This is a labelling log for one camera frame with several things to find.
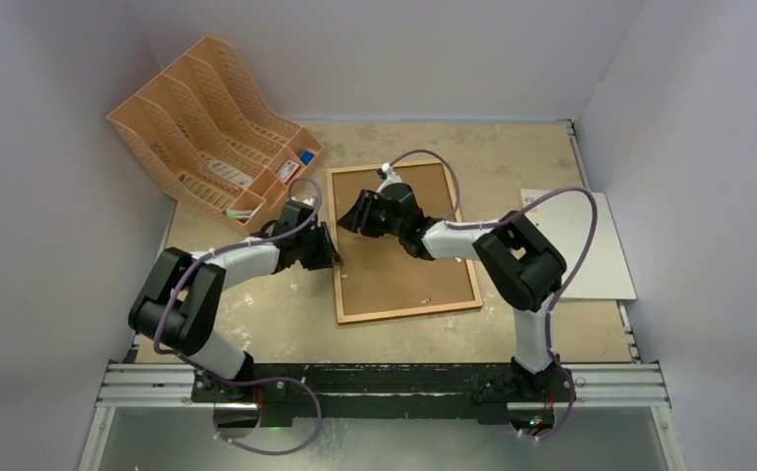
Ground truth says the brown wooden picture frame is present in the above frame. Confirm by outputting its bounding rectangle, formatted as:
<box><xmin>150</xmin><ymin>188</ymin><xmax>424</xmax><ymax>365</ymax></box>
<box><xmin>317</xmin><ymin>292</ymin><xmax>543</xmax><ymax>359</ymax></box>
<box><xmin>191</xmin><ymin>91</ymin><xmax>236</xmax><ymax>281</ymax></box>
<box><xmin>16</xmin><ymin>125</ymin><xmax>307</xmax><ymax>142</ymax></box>
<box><xmin>325</xmin><ymin>159</ymin><xmax>485</xmax><ymax>326</ymax></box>

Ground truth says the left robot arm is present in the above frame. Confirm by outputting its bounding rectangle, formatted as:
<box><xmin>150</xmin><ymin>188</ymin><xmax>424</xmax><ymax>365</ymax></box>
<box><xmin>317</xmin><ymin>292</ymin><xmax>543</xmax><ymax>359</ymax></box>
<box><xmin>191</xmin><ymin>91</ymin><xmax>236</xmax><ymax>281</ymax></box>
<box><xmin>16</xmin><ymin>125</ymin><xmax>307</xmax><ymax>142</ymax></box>
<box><xmin>128</xmin><ymin>201</ymin><xmax>343</xmax><ymax>401</ymax></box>

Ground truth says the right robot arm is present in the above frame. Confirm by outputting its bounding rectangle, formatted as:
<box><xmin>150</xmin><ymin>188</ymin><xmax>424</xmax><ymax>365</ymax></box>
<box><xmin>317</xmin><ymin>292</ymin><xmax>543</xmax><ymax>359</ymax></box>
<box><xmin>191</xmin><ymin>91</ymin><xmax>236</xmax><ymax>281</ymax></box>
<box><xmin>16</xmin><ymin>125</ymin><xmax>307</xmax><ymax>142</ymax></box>
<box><xmin>337</xmin><ymin>183</ymin><xmax>568</xmax><ymax>399</ymax></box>

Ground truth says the green white small item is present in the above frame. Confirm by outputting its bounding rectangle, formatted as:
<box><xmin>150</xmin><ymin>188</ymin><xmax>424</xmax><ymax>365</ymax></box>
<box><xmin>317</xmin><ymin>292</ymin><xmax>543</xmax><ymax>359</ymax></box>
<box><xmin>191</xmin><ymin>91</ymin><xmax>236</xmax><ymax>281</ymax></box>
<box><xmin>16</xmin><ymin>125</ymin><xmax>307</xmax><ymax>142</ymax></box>
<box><xmin>226</xmin><ymin>209</ymin><xmax>253</xmax><ymax>221</ymax></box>

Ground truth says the red white small box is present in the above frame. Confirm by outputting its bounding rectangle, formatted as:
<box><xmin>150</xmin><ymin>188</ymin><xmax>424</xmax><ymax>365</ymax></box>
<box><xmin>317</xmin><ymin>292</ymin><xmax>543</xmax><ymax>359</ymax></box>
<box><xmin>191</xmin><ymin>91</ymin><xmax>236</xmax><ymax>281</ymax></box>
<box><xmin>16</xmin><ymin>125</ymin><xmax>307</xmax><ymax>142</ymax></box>
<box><xmin>276</xmin><ymin>159</ymin><xmax>301</xmax><ymax>183</ymax></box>

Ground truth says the blue small box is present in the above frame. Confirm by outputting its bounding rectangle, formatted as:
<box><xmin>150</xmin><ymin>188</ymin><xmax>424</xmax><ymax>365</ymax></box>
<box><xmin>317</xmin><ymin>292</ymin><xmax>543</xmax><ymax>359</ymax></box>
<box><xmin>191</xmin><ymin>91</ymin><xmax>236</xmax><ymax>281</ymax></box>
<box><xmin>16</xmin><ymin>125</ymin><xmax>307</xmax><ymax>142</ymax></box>
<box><xmin>298</xmin><ymin>150</ymin><xmax>315</xmax><ymax>166</ymax></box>

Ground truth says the orange plastic file organizer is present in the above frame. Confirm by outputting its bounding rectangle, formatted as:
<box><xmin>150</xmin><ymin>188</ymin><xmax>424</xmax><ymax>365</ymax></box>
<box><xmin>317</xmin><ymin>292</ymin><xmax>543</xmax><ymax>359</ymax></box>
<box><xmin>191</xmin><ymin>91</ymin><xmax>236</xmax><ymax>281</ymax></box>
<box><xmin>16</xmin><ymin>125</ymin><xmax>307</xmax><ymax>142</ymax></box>
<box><xmin>107</xmin><ymin>35</ymin><xmax>326</xmax><ymax>236</ymax></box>

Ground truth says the white panel sheet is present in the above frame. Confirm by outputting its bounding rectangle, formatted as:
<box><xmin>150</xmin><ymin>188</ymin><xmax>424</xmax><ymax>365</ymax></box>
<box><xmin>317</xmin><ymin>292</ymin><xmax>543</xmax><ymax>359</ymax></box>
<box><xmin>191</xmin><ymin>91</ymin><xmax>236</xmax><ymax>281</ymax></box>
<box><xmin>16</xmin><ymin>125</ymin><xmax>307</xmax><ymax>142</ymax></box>
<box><xmin>526</xmin><ymin>191</ymin><xmax>636</xmax><ymax>300</ymax></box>

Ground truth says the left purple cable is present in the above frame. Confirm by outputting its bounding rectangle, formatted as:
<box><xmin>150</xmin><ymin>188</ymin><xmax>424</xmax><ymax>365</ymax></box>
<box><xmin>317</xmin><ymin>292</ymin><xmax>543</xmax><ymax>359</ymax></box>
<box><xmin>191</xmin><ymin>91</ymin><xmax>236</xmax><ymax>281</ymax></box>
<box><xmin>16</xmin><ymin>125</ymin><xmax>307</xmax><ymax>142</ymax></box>
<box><xmin>151</xmin><ymin>177</ymin><xmax>324</xmax><ymax>385</ymax></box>

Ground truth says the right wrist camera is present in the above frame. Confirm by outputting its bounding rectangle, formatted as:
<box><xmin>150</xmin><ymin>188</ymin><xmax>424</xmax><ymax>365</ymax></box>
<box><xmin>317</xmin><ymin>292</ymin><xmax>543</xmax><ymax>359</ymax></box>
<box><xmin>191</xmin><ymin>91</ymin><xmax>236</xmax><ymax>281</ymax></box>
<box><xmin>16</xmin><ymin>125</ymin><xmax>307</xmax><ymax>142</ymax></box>
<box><xmin>377</xmin><ymin>163</ymin><xmax>403</xmax><ymax>189</ymax></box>

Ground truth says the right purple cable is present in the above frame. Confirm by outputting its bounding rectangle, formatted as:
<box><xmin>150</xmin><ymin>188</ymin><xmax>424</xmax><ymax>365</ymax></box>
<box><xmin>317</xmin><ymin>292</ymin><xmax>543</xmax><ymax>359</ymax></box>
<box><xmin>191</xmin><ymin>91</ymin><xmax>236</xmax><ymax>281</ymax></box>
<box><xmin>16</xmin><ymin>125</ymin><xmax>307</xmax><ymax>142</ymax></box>
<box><xmin>387</xmin><ymin>149</ymin><xmax>599</xmax><ymax>444</ymax></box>

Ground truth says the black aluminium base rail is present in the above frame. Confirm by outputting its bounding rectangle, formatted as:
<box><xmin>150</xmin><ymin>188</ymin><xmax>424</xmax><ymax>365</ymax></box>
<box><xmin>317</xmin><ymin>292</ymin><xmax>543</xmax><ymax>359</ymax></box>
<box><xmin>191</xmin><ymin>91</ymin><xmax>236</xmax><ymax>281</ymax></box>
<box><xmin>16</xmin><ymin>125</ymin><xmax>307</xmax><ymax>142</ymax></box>
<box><xmin>94</xmin><ymin>361</ymin><xmax>669</xmax><ymax>431</ymax></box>

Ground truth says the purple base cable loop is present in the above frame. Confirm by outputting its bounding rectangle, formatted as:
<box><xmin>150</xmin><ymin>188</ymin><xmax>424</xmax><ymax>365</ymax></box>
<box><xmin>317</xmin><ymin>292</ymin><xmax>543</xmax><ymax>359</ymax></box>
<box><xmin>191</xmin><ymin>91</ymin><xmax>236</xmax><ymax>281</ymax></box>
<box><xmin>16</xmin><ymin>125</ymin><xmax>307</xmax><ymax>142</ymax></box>
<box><xmin>212</xmin><ymin>378</ymin><xmax>323</xmax><ymax>457</ymax></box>

